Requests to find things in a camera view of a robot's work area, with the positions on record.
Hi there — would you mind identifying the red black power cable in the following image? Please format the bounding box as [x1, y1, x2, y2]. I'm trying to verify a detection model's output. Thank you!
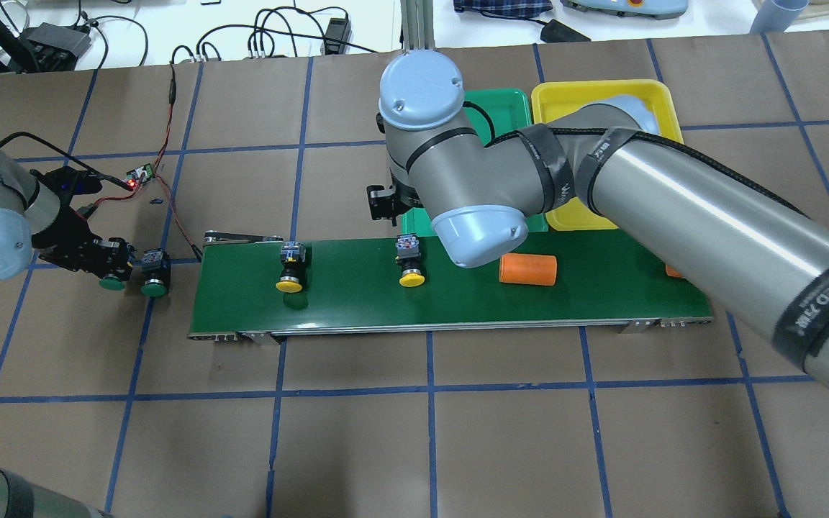
[87, 63, 203, 261]

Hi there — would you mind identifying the folded blue plaid umbrella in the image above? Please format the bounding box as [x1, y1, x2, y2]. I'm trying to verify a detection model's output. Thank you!
[452, 0, 553, 19]

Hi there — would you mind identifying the yellow push button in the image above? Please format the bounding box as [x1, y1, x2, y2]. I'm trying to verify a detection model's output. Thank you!
[395, 233, 427, 288]
[276, 240, 308, 293]

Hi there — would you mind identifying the plain orange cylinder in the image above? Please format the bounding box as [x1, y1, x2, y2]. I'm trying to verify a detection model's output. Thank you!
[498, 253, 558, 286]

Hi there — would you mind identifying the black power adapter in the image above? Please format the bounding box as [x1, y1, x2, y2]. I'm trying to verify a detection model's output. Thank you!
[322, 17, 351, 55]

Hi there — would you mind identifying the green plastic tray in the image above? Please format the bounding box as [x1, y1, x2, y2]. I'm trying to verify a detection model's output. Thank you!
[400, 88, 532, 237]

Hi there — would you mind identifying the aluminium frame post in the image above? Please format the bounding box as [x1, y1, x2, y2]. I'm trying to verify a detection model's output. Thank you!
[400, 0, 437, 55]

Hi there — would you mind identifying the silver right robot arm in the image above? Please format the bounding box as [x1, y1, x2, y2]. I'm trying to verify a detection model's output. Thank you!
[379, 50, 829, 388]

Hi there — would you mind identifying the small green controller board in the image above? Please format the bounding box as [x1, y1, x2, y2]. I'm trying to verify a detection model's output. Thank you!
[124, 163, 155, 191]

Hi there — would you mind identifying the blue teach pendant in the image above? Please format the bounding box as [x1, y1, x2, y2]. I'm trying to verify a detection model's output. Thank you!
[561, 0, 689, 20]

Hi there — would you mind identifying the green push button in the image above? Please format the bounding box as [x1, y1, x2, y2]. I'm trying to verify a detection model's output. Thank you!
[140, 248, 171, 298]
[99, 273, 127, 291]

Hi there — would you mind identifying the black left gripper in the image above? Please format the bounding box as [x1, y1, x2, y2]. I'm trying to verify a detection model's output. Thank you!
[30, 168, 136, 283]

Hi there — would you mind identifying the yellow plastic tray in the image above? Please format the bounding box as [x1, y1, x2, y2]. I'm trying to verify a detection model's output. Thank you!
[531, 80, 685, 232]

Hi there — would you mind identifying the black power brick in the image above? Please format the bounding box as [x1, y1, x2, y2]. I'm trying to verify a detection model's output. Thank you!
[540, 19, 592, 43]

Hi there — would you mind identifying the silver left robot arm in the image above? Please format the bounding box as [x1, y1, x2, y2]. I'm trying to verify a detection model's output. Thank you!
[0, 132, 136, 289]

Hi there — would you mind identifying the orange cylinder marked 4680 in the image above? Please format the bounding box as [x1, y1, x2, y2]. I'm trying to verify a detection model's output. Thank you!
[664, 263, 685, 279]

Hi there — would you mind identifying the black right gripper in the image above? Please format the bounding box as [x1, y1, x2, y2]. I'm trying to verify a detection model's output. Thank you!
[366, 173, 425, 224]

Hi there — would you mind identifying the green conveyor belt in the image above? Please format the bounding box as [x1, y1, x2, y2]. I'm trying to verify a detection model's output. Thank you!
[187, 230, 713, 341]

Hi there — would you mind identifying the blue plastic cup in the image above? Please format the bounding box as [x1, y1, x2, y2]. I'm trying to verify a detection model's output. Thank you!
[749, 0, 810, 34]

